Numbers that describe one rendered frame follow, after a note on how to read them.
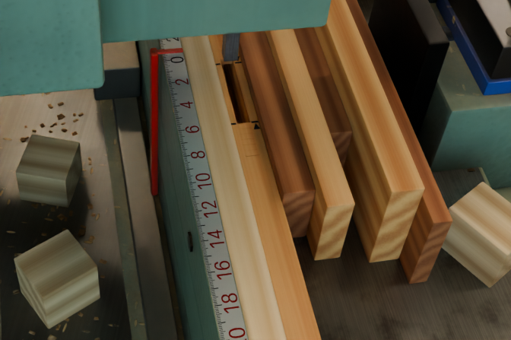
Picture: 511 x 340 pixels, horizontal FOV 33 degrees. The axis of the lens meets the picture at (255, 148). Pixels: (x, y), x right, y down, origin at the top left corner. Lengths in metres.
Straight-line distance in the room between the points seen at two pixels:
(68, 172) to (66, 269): 0.09
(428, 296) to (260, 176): 0.12
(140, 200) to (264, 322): 0.24
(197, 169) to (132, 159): 0.19
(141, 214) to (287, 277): 0.20
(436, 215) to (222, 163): 0.13
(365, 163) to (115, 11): 0.17
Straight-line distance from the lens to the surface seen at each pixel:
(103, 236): 0.66
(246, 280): 0.47
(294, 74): 0.56
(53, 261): 0.60
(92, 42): 0.46
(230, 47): 0.56
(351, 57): 0.56
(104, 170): 0.70
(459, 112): 0.56
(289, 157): 0.52
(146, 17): 0.50
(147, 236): 0.64
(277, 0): 0.50
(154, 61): 0.56
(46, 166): 0.67
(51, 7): 0.44
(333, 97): 0.56
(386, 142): 0.51
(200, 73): 0.56
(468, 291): 0.55
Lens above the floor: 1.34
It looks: 49 degrees down
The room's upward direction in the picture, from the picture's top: 8 degrees clockwise
